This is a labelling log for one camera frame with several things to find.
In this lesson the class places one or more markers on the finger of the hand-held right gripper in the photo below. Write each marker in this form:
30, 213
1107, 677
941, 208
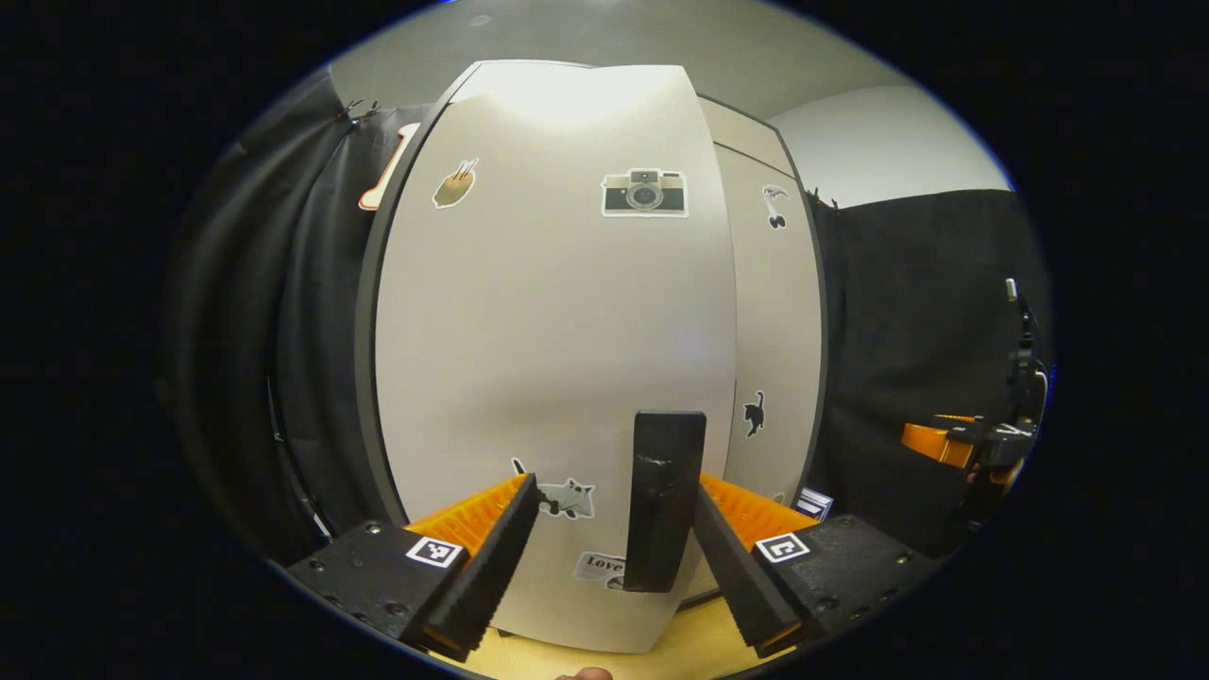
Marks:
930, 444

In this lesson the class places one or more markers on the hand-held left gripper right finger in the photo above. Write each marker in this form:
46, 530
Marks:
737, 576

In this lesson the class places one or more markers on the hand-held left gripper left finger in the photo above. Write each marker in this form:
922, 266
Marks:
491, 576

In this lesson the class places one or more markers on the dark grey cabinet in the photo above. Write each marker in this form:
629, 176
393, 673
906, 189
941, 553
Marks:
366, 331

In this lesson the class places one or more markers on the cream cabinet drawer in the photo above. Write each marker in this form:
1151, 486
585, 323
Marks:
746, 127

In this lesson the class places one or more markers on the small white blue box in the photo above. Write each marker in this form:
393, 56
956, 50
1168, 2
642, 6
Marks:
814, 504

